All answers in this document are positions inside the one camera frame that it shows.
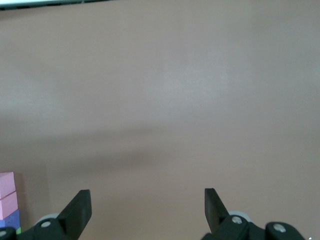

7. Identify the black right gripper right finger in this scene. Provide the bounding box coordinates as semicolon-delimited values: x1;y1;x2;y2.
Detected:
201;187;305;240

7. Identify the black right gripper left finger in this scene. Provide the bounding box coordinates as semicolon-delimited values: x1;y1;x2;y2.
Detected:
0;189;92;240

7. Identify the indigo blue foam block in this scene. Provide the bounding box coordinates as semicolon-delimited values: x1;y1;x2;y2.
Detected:
0;209;21;231

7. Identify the pink foam block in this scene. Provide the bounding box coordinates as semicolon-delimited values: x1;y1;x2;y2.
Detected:
0;191;18;222
0;171;16;198

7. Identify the black table edge strip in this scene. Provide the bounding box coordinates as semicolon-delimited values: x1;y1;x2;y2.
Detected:
0;1;113;11

